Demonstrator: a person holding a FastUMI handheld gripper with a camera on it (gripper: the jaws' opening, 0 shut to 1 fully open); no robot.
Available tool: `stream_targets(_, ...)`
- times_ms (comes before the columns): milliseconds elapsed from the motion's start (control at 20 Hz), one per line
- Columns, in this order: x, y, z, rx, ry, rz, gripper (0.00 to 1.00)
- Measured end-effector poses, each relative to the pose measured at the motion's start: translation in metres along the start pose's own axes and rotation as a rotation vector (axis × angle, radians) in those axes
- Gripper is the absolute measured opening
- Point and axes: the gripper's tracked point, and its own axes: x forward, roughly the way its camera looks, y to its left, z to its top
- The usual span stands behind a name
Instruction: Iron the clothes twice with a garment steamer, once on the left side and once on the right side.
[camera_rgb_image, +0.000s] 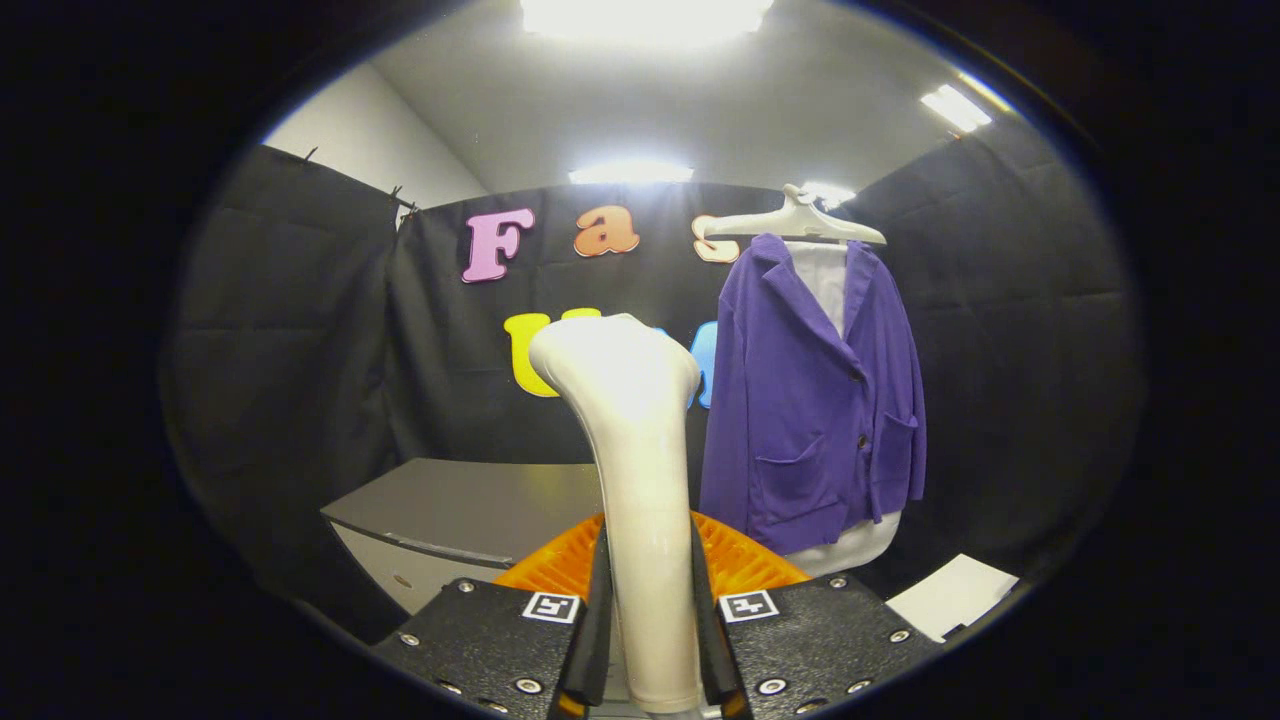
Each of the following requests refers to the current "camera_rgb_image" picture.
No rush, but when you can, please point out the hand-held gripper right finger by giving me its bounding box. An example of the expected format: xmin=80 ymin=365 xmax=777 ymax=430
xmin=688 ymin=508 xmax=946 ymax=720

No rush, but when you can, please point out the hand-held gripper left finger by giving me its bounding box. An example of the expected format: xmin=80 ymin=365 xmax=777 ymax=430
xmin=370 ymin=512 xmax=613 ymax=720

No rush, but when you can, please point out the white garment steamer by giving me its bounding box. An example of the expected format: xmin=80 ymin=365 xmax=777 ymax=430
xmin=528 ymin=313 xmax=706 ymax=716

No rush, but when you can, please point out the purple jacket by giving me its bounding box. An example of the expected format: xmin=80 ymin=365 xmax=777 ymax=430
xmin=698 ymin=233 xmax=928 ymax=556

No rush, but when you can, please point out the white shirt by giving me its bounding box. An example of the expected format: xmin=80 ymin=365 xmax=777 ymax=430
xmin=783 ymin=240 xmax=904 ymax=579

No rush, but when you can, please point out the white clothes hanger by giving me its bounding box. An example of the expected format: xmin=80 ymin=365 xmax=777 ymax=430
xmin=703 ymin=183 xmax=888 ymax=247

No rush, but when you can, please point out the grey cabinet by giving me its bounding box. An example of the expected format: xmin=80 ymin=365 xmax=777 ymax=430
xmin=320 ymin=458 xmax=606 ymax=616

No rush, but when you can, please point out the white paper sheet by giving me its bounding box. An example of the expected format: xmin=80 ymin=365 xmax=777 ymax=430
xmin=885 ymin=553 xmax=1021 ymax=643

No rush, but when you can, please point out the large ceiling light panel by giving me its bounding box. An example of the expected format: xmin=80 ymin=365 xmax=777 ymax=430
xmin=518 ymin=0 xmax=776 ymax=46

